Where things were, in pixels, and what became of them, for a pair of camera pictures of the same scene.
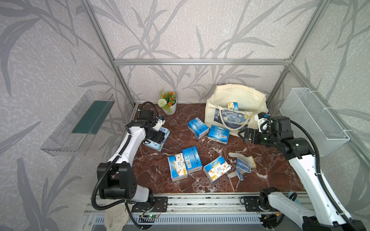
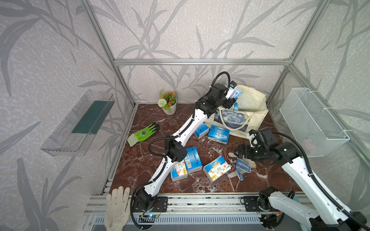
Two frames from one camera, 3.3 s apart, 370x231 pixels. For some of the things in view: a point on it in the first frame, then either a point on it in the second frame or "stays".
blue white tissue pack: x=232 y=106 stays
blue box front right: x=216 y=168 stays
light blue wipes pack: x=154 y=145 to x=236 y=94
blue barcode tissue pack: x=198 y=128 stays
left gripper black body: x=157 y=136 to x=226 y=104
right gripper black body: x=262 y=137 to x=254 y=153
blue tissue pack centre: x=192 y=159 stays
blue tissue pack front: x=178 y=167 stays
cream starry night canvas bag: x=251 y=103 stays
